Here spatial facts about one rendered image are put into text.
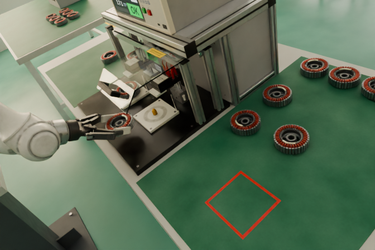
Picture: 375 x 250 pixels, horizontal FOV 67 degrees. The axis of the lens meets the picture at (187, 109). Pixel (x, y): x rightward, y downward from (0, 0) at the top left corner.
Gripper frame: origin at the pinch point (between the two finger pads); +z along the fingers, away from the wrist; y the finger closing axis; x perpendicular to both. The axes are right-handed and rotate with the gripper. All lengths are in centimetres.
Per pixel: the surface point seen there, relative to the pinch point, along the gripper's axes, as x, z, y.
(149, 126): -0.5, 11.1, 5.1
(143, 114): 0.6, 13.0, -4.2
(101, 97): -3.9, 7.7, -36.8
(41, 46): -7, 7, -159
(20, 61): -19, -8, -157
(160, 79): 18.3, 15.8, 0.9
